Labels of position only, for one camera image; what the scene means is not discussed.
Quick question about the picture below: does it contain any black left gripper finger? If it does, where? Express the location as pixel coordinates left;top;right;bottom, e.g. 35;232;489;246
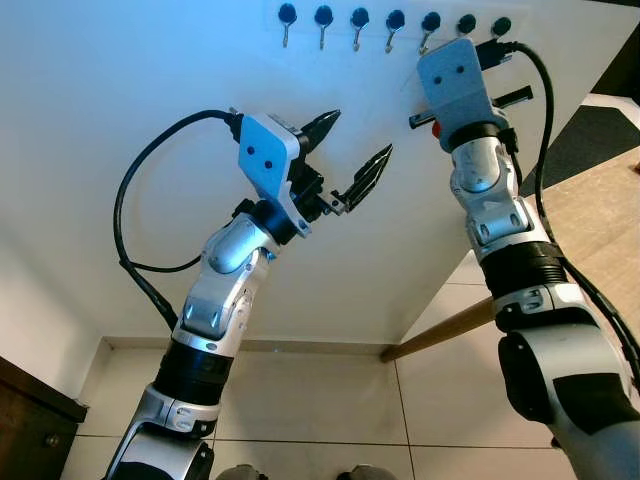
335;144;393;211
300;110;342;153

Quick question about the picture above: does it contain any dark blue rug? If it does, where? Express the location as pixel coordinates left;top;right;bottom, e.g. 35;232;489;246
545;100;640;193

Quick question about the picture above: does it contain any wooden table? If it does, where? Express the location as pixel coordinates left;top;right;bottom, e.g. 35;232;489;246
380;145;640;363

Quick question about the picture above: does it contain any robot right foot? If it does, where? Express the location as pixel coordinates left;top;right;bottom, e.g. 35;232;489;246
335;463;391;480

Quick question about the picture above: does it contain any dark brown cabinet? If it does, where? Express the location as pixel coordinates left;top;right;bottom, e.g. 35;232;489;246
0;355;89;480

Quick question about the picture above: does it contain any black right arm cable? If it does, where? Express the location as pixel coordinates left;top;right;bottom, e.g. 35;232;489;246
478;40;640;386

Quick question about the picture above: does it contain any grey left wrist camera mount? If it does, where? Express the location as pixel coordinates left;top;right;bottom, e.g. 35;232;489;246
237;112;317;237

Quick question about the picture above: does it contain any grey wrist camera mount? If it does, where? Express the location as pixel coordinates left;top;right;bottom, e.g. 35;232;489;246
237;112;317;237
416;38;499;151

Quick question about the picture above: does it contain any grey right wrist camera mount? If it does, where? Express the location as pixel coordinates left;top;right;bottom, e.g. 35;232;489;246
416;38;499;151

